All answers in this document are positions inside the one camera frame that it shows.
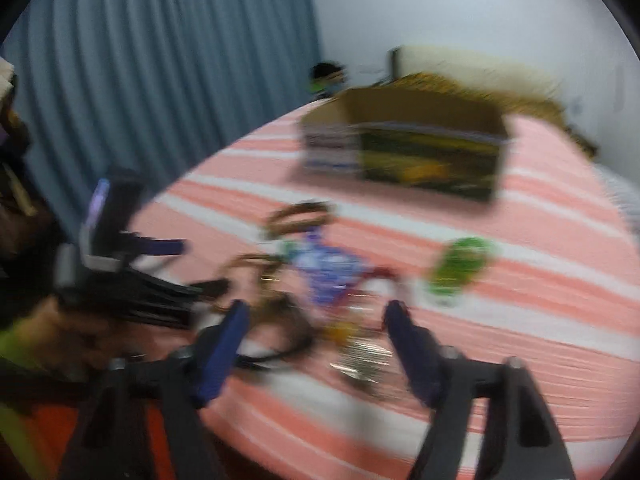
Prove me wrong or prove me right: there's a gold bangle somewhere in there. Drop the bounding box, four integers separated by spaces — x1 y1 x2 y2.
218 252 285 307

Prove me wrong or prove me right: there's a wristwatch with leather strap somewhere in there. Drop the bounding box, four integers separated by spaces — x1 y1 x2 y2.
235 292 316 372

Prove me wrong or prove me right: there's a person's left hand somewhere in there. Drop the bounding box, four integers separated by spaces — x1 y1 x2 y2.
1 296 165 382

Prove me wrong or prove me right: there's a pink striped bed sheet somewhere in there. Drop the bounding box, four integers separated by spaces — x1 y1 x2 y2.
134 112 639 479

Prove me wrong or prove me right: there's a blue curtain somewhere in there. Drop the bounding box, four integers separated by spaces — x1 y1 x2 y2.
1 0 320 235

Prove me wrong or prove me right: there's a dark plush toy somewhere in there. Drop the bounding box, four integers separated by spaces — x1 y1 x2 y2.
309 62 346 101

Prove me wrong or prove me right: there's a printed cardboard box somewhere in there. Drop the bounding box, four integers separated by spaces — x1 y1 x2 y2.
299 87 510 203

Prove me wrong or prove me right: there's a cream headboard pillow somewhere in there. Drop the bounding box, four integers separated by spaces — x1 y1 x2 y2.
390 44 562 100

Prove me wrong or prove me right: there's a yellow floral blanket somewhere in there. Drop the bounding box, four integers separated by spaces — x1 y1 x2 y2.
390 73 566 129

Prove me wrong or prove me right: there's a brown wooden bead bracelet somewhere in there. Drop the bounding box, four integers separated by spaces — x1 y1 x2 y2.
263 199 335 240

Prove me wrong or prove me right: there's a blue glass bead necklace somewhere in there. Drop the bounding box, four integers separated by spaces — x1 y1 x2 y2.
284 226 374 309

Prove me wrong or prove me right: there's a red bead bracelet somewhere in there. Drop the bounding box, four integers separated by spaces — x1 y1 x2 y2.
349 264 407 306

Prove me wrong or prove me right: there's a green bead bracelet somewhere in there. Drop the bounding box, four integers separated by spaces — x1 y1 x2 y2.
424 236 497 302

